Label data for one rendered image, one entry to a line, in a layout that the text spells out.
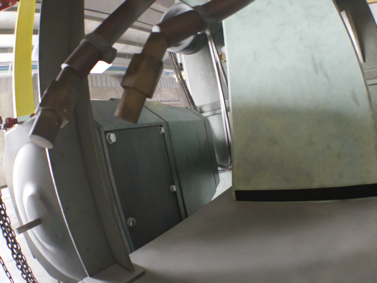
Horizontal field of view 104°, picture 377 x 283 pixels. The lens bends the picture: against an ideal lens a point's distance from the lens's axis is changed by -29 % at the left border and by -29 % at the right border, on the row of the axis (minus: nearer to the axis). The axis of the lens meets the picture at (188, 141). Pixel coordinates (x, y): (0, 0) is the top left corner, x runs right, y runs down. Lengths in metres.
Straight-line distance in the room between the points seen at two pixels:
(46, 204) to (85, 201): 0.22
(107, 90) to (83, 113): 11.45
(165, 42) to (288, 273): 0.23
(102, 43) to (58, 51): 0.09
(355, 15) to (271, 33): 0.69
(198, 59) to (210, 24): 1.02
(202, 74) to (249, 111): 0.82
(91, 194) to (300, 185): 0.29
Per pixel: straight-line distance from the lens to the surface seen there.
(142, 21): 1.84
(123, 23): 0.21
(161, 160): 0.46
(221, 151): 1.10
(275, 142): 0.36
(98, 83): 11.58
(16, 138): 0.57
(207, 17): 0.20
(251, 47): 0.44
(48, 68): 0.25
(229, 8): 0.22
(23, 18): 1.34
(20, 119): 0.56
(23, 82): 1.16
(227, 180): 1.13
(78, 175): 0.23
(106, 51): 0.19
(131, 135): 0.37
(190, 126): 0.69
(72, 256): 0.47
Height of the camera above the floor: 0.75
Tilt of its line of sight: 3 degrees down
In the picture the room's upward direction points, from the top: 11 degrees counter-clockwise
